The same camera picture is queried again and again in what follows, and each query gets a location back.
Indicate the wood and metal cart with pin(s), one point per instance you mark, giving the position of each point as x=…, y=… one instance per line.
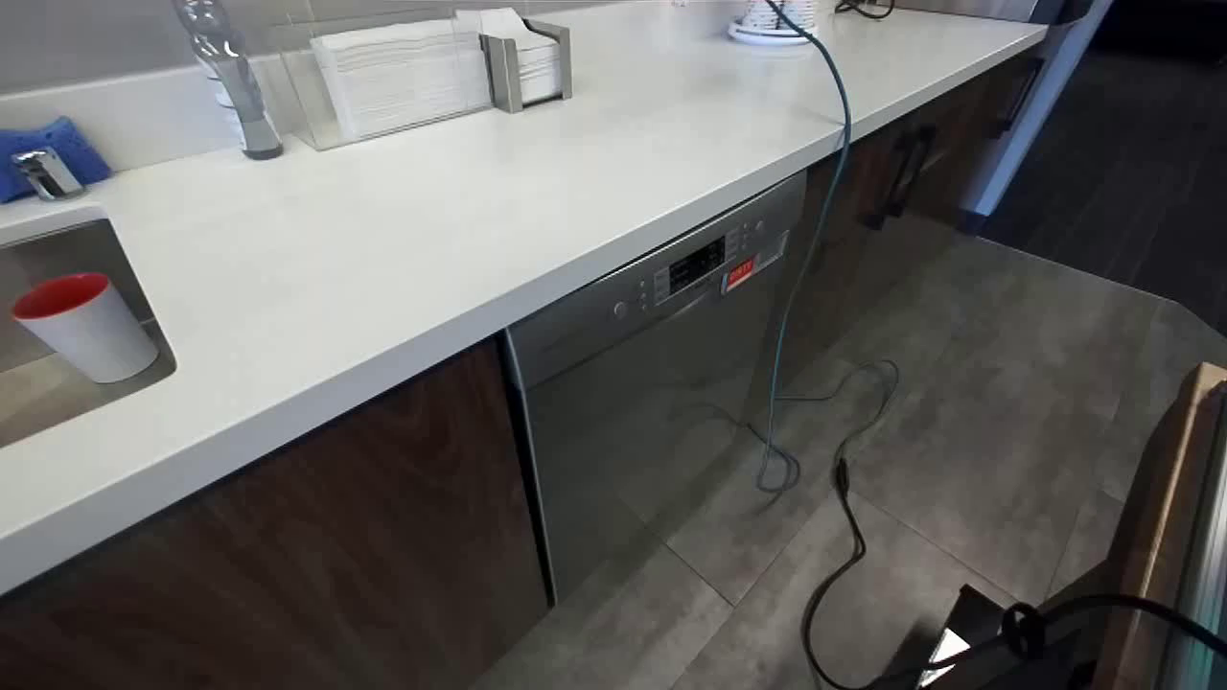
x=1151, y=537

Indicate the grey napkin holder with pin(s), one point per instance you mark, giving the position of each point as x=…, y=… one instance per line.
x=499, y=71

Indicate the white cup with red inside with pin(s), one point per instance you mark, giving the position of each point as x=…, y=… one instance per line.
x=89, y=331

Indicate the white round appliance base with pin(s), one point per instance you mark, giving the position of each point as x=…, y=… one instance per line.
x=770, y=32

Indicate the white paper towel stack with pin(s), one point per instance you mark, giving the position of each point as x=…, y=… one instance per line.
x=397, y=77

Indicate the steel sink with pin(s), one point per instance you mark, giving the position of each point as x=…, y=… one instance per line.
x=50, y=406

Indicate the black and white floor bracket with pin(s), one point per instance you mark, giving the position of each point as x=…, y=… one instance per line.
x=980, y=609

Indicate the blue sponge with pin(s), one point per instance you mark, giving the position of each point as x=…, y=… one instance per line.
x=72, y=138

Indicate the small chrome fixture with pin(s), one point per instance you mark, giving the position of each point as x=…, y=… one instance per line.
x=49, y=172

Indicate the dark wood cabinet door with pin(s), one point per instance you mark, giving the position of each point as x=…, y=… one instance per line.
x=830, y=270
x=321, y=550
x=973, y=138

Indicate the white post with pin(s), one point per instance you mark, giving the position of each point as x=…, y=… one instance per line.
x=1038, y=117

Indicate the white napkin stack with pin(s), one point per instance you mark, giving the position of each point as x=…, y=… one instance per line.
x=531, y=52

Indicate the stainless steel dishwasher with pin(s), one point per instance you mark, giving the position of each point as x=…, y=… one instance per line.
x=617, y=422

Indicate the clear plastic water bottle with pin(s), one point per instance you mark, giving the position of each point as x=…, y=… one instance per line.
x=236, y=77

